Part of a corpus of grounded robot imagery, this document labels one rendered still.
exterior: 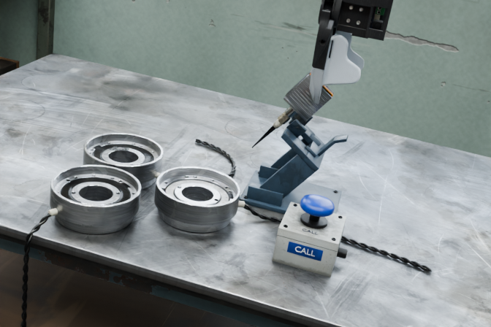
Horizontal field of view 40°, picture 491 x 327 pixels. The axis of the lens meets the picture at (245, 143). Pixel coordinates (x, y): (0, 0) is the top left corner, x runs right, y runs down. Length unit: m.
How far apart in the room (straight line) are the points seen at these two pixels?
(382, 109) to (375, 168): 1.36
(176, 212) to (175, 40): 1.78
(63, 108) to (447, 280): 0.65
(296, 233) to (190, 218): 0.13
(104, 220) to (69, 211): 0.04
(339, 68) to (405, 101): 1.60
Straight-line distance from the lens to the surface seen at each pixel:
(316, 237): 0.77
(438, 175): 1.13
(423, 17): 2.36
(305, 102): 0.87
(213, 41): 2.50
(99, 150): 0.93
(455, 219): 1.00
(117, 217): 0.79
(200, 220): 0.80
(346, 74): 0.83
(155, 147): 0.94
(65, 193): 0.82
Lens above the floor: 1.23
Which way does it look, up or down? 23 degrees down
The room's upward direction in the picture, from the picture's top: 10 degrees clockwise
